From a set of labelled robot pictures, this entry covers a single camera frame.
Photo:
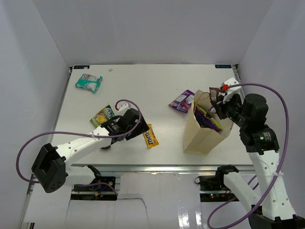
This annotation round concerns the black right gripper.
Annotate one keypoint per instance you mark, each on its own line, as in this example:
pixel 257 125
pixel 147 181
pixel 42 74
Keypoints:
pixel 221 106

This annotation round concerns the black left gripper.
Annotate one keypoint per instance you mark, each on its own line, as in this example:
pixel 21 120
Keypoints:
pixel 141 128

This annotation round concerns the yellow M&M's packet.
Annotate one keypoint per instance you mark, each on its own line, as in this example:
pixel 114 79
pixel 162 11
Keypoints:
pixel 150 138

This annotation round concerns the brown chocolate bar wrapper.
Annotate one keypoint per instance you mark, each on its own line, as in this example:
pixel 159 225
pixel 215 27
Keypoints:
pixel 214 95

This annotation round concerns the dark blue chips bag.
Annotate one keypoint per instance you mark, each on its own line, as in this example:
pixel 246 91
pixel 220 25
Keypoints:
pixel 205 120

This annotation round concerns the brown paper bag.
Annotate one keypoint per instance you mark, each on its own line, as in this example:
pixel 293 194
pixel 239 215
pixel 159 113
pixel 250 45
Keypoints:
pixel 199 140

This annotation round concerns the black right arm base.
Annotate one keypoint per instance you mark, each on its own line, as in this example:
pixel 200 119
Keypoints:
pixel 211 191

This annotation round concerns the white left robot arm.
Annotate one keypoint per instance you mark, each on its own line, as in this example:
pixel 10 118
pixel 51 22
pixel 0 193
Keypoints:
pixel 54 165

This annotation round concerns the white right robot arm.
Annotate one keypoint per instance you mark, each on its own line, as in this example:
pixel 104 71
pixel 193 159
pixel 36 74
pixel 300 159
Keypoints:
pixel 271 210

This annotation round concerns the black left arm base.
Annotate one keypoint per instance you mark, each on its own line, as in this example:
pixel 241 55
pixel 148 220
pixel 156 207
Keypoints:
pixel 98 184

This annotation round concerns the green Fox's candy bag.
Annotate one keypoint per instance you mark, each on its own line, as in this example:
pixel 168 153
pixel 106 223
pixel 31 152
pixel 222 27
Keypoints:
pixel 104 115

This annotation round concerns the purple Fox's candy bag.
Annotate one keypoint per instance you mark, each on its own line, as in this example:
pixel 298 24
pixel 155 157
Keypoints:
pixel 183 102

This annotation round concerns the brown M&M's packet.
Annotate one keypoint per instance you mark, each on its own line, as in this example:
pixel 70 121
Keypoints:
pixel 105 148

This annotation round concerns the dark blue logo sticker right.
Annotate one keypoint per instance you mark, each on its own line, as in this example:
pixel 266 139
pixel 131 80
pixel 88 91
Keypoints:
pixel 223 66

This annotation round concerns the dark blue logo sticker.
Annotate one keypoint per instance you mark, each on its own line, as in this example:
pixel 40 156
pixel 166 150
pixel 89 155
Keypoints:
pixel 223 66
pixel 81 67

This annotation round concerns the teal tissue packet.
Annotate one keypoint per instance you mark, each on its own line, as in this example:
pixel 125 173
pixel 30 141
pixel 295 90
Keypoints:
pixel 89 82

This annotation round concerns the dark blue logo sticker left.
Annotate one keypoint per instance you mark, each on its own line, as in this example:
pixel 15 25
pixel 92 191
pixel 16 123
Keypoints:
pixel 81 67

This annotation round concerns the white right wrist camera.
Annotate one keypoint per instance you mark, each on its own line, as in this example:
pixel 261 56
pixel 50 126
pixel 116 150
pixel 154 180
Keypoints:
pixel 229 88

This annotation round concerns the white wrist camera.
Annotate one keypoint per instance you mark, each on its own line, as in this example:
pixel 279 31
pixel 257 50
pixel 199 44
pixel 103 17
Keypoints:
pixel 121 109
pixel 229 88

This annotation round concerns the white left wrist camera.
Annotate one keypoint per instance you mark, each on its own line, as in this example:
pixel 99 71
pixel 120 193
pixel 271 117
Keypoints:
pixel 121 109

